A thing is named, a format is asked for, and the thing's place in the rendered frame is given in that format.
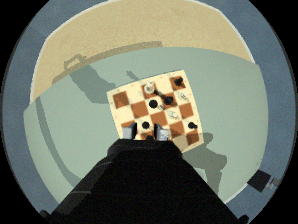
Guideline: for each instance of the chessboard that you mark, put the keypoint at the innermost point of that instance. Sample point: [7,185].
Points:
[130,103]

